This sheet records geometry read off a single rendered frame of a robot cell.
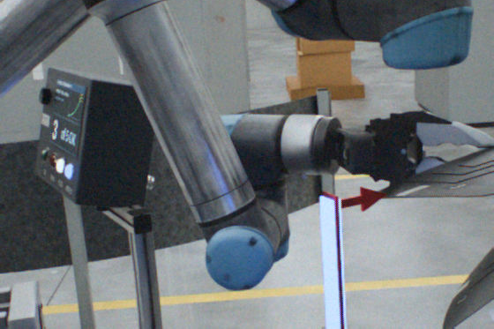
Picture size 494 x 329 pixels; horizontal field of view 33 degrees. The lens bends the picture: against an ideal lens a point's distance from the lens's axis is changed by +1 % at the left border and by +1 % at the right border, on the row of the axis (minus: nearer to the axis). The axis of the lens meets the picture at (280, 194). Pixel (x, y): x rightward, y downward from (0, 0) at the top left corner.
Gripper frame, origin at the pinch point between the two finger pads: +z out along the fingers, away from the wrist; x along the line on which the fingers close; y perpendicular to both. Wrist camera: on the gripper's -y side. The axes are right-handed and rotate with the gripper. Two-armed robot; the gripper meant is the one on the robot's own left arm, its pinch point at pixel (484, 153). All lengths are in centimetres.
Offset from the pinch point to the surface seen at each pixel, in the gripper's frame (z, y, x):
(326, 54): -306, 741, -8
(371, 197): -6.6, -20.2, 2.0
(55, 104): -73, 16, -4
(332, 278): -9.3, -23.7, 9.3
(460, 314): -4.5, 10.3, 22.5
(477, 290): -2.8, 13.0, 19.8
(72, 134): -63, 8, 0
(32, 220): -152, 98, 37
